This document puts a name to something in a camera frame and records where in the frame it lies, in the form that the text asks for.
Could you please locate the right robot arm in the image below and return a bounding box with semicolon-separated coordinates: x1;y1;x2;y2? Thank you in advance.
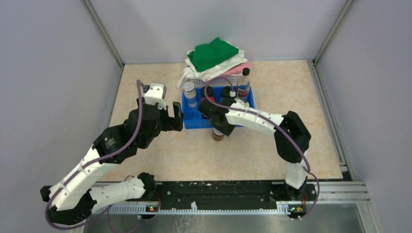
198;98;311;200

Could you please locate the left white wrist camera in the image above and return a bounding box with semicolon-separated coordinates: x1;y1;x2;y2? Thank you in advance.
143;83;167;110

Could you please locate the blue plastic divided tray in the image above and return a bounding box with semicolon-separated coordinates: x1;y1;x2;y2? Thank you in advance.
181;86;255;129

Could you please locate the pink folded cloth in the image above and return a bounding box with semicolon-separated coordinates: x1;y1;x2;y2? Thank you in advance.
220;62;251;77

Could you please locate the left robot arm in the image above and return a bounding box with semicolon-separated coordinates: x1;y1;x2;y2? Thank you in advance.
40;102;184;230

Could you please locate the purple cable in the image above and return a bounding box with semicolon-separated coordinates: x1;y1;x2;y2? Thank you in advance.
203;77;321;220
44;80;145;233

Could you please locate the green folded cloth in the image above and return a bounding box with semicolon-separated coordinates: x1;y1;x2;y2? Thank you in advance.
187;37;239;72

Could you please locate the white-lidded brown spice jar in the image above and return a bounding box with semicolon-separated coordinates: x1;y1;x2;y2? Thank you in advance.
212;128;225;141

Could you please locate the silver-lidded clear shaker bottle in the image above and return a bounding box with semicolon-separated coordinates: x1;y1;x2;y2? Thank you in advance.
183;82;198;108

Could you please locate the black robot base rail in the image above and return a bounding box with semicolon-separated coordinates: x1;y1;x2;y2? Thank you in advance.
93;180;371;216

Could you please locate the black-capped squeeze bottle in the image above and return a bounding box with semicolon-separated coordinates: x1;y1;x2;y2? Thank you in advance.
203;86;214;98
221;86;232;98

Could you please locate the white folded cloth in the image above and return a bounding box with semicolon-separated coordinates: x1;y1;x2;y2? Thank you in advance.
176;49;248;89

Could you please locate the tall dark sauce bottle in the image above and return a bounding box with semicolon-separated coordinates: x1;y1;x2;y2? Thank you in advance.
236;68;251;102

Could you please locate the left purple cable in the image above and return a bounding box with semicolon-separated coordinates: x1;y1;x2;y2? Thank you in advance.
44;80;145;233

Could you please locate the white plastic basket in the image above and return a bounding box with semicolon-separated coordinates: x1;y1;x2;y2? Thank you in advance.
187;74;242;87

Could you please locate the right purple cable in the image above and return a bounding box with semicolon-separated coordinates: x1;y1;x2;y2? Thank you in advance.
203;77;321;220

